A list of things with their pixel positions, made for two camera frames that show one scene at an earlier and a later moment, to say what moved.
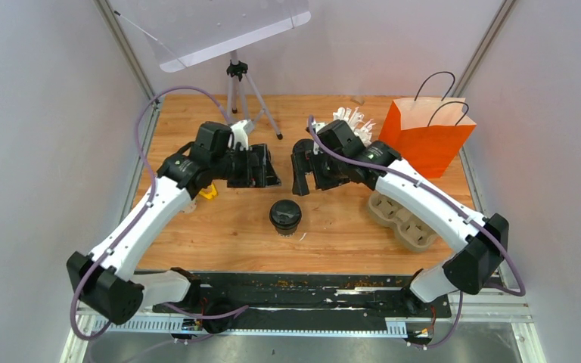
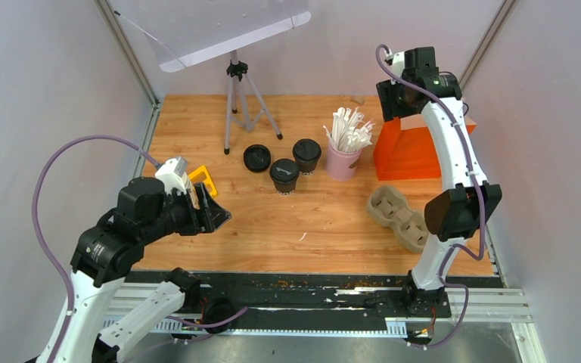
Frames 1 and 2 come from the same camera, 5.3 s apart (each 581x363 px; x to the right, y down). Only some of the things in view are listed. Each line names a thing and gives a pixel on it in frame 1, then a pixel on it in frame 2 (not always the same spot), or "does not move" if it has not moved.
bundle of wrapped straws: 361,128 does not move
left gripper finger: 271,176 → 211,215
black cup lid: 302,150 does not move
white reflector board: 185,32 does not move
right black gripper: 300,167 → 386,90
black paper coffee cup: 286,231 → 285,189
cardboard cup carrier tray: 408,229 does not move
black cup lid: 285,213 → 284,169
